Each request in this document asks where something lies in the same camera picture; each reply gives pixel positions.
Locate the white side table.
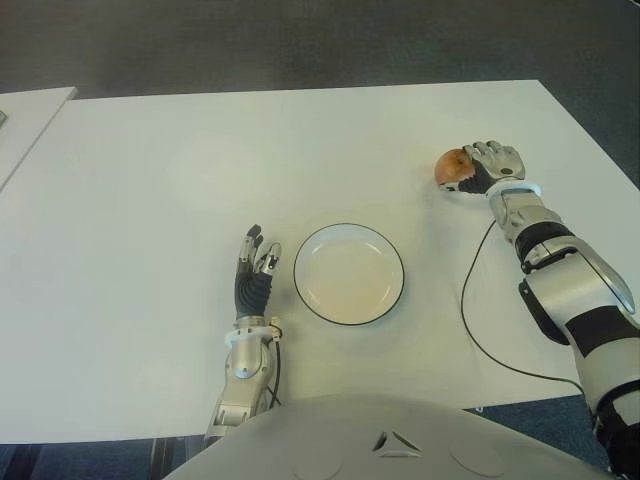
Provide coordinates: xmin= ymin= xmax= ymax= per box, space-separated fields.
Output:
xmin=0 ymin=87 xmax=77 ymax=194

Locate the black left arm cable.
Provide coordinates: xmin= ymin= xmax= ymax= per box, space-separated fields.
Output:
xmin=264 ymin=334 xmax=284 ymax=406

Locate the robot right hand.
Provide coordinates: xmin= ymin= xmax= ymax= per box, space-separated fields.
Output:
xmin=438 ymin=141 xmax=527 ymax=195

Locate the red yellow apple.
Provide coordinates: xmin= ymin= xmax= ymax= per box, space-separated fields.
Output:
xmin=433 ymin=147 xmax=476 ymax=185

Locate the grey robot torso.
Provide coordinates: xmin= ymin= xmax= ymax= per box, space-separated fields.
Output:
xmin=162 ymin=393 xmax=616 ymax=480

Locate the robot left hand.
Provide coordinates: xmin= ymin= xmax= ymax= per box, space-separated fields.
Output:
xmin=233 ymin=223 xmax=284 ymax=321

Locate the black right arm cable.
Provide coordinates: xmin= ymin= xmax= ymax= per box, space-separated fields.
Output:
xmin=460 ymin=222 xmax=584 ymax=391

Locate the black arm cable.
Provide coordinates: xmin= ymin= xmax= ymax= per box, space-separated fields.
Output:
xmin=460 ymin=222 xmax=584 ymax=391
xmin=264 ymin=334 xmax=284 ymax=406

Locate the white plate black rim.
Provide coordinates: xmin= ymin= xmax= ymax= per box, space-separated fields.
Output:
xmin=293 ymin=223 xmax=406 ymax=327

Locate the metal table leg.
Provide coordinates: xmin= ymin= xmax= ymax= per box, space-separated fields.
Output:
xmin=149 ymin=435 xmax=211 ymax=480

